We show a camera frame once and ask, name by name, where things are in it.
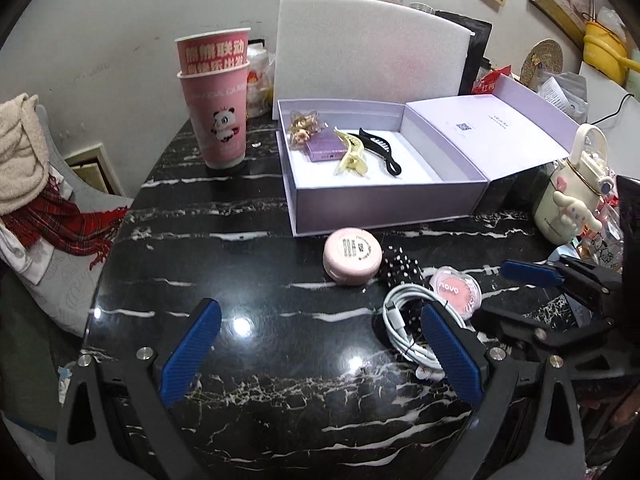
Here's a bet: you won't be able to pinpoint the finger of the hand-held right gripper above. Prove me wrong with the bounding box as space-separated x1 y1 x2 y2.
473 305 619 361
501 255 624 311

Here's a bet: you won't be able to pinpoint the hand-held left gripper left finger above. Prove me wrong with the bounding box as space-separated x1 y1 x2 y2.
56 297 223 480

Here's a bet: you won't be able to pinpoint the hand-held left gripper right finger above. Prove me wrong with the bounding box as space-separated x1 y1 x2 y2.
420 301 588 480

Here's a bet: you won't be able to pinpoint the white charging cable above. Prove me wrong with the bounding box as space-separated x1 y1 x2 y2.
382 282 476 381

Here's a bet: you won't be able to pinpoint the pink blush clear case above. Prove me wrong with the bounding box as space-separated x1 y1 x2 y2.
429 266 482 321

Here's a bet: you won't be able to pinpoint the black polka dot scrunchie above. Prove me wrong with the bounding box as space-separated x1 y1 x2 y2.
376 245 426 333

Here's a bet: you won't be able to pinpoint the pink round compact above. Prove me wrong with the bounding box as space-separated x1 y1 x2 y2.
323 227 383 287

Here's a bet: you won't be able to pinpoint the lavender gift box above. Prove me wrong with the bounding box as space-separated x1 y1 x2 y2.
276 75 596 237

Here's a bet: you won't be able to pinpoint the black hair clip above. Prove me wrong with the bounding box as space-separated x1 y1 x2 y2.
359 128 403 177

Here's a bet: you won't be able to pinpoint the cream hair claw clip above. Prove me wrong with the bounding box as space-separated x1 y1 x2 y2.
332 127 371 178

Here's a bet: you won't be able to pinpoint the purple card packet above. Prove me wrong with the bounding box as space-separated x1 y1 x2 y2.
306 135 351 163

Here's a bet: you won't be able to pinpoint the brown decorated hair clip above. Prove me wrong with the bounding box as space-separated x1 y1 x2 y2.
289 110 323 148

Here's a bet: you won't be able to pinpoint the person's right hand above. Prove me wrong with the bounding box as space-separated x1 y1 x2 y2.
612 387 640 426

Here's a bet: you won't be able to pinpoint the pink cartoon packet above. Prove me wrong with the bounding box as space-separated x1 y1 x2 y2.
575 195 626 271

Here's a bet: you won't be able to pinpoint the light blue box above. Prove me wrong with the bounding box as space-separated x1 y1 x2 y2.
550 242 583 261

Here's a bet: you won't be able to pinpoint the cream cartoon water bottle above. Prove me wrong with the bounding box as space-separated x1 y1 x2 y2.
531 123 613 246

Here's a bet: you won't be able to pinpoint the grey chair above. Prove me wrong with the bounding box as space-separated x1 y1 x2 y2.
0 102 133 338

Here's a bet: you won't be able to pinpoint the white printed papers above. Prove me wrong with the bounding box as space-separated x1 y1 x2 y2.
537 72 591 123

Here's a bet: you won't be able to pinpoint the red plaid scarf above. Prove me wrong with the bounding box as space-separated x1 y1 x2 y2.
2 180 130 271

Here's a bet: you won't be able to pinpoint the yellow pot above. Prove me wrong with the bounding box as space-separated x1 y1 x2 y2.
582 20 640 86

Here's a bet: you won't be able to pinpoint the red packet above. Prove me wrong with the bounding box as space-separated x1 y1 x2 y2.
472 65 513 96

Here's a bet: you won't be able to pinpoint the round woven mat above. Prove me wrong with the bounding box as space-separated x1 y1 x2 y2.
520 39 566 86

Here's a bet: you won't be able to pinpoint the beige framed board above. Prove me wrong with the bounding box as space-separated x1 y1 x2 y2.
64 143 126 196

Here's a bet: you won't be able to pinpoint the black bag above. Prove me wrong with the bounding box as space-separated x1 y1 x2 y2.
435 10 493 96

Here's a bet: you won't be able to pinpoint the pink paper cup panda print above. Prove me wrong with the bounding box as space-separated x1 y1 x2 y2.
176 62 250 170

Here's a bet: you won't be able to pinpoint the beige fleece blanket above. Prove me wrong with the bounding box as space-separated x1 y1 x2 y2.
0 92 51 216

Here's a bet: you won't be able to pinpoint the white foam board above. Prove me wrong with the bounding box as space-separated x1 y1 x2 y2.
276 0 476 111

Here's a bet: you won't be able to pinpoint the white plastic bag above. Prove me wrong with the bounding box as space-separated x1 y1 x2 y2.
245 40 278 118

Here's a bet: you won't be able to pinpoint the pink paper cup red band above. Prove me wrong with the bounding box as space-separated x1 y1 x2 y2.
174 27 251 76

